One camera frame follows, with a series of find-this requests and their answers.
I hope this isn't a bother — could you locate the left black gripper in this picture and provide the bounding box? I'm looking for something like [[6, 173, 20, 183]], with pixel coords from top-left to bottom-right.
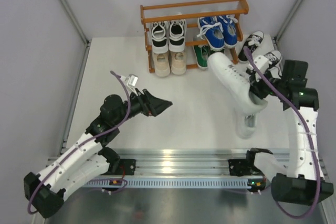
[[114, 88, 172, 126]]

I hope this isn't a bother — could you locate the white sneaker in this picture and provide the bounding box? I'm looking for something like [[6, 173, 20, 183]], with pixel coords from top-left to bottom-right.
[[234, 109, 257, 139], [207, 52, 268, 115]]

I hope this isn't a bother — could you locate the beige sneaker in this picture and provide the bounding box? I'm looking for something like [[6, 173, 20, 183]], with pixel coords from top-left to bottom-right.
[[171, 51, 186, 75], [152, 52, 171, 78]]

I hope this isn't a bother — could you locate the green sneaker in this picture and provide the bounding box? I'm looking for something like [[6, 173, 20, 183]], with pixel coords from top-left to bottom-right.
[[209, 49, 225, 55], [193, 44, 210, 70]]

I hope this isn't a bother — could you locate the black white-striped sneaker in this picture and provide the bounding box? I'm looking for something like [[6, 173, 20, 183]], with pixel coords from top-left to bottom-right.
[[169, 19, 186, 52], [150, 22, 169, 54]]

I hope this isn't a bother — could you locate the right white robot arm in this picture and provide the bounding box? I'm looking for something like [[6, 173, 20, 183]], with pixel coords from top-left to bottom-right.
[[245, 56, 334, 206]]

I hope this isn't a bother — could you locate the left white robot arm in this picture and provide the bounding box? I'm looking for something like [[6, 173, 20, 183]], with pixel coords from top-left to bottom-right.
[[23, 89, 173, 219]]

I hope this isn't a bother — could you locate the orange wooden shoe shelf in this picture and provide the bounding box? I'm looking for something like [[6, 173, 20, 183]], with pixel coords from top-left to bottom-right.
[[140, 0, 249, 73]]

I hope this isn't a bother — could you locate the black canvas sneaker near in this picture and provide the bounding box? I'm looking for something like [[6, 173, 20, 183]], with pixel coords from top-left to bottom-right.
[[264, 50, 282, 71]]

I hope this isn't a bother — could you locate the black canvas sneaker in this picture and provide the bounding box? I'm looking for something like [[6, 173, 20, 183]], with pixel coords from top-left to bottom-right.
[[238, 30, 264, 63], [264, 50, 282, 71]]

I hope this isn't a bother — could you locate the black canvas sneaker far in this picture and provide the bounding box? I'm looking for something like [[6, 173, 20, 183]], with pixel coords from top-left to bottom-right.
[[238, 30, 264, 63]]

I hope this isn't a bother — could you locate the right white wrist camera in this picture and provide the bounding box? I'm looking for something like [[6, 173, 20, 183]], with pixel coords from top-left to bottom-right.
[[246, 56, 270, 74]]

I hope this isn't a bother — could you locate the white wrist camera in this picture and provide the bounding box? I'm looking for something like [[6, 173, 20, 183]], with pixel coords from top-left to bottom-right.
[[246, 56, 270, 74], [121, 74, 139, 89]]

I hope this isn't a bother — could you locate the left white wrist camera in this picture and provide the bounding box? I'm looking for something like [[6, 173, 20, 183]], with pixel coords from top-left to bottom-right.
[[121, 74, 139, 89]]

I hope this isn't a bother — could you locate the aluminium rail base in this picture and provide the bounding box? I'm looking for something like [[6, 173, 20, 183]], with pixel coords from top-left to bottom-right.
[[43, 147, 328, 180]]

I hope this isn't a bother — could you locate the perforated cable duct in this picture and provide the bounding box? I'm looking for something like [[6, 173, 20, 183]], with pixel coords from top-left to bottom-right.
[[83, 176, 263, 189]]

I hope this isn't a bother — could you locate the left aluminium frame post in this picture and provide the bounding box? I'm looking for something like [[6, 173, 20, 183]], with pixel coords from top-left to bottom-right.
[[40, 0, 91, 46]]

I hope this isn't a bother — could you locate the aluminium frame post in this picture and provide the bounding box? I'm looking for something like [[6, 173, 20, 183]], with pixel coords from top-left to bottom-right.
[[273, 0, 304, 46], [40, 0, 91, 46]]

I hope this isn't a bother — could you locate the right aluminium frame post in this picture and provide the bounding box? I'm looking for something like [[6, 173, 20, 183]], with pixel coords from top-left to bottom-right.
[[273, 0, 304, 46]]

